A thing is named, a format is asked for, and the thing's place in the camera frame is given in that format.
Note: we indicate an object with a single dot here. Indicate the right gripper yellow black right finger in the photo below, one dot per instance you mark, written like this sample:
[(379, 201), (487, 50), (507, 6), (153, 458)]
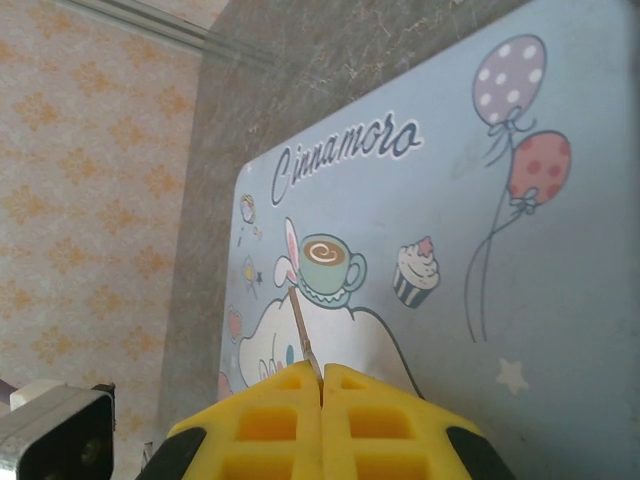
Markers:
[(385, 430)]

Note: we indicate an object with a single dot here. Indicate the thin brown stick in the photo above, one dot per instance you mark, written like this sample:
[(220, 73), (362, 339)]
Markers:
[(303, 331)]

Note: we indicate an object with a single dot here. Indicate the blue cartoon print mat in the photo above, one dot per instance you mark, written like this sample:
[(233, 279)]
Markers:
[(450, 300)]

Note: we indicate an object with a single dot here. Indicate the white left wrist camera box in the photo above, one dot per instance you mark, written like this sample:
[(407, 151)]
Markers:
[(35, 392)]

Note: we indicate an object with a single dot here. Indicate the right gripper yellow black left finger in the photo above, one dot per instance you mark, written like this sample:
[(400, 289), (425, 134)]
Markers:
[(260, 430)]

